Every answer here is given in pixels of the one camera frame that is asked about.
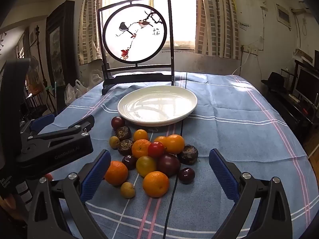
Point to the dark framed painting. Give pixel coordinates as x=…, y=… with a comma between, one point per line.
x=59, y=49

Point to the window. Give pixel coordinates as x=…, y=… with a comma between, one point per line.
x=182, y=12

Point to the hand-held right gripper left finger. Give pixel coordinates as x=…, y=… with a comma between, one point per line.
x=96, y=174

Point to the blue plaid tablecloth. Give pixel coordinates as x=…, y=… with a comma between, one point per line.
x=236, y=129

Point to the white round plate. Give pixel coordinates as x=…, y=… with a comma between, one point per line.
x=159, y=104

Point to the small orange kumquat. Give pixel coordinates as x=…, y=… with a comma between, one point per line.
x=140, y=135

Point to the bird painting table screen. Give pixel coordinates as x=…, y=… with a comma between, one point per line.
x=134, y=76

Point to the dark wrinkled passion fruit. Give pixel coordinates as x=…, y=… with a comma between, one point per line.
x=122, y=132

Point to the small olive green fruit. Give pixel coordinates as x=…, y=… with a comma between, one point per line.
x=114, y=142

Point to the computer monitor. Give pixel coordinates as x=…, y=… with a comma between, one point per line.
x=307, y=84

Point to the clear plastic bag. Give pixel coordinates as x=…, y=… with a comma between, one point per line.
x=96, y=78
x=74, y=90

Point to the brick pattern curtain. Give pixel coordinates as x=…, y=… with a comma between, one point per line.
x=88, y=25
x=216, y=20

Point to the greenish yellow citrus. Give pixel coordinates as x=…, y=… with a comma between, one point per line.
x=145, y=166

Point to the wall socket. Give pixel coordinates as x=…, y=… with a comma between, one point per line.
x=249, y=49

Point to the dark side desk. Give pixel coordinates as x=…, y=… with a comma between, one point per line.
x=291, y=109

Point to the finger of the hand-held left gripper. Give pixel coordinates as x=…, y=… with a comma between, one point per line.
x=62, y=133
x=42, y=122

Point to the dark cherry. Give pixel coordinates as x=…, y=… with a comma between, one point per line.
x=186, y=175
x=129, y=162

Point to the black hat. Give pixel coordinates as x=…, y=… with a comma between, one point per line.
x=274, y=81

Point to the small tan yellow fruit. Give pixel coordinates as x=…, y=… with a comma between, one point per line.
x=127, y=190

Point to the brown water chestnut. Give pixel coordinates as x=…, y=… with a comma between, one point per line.
x=188, y=154
x=125, y=147

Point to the large dark purple plum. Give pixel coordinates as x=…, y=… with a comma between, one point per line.
x=169, y=165

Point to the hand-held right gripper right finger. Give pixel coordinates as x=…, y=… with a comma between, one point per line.
x=223, y=176

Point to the red cherry tomato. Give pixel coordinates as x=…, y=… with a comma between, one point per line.
x=156, y=149

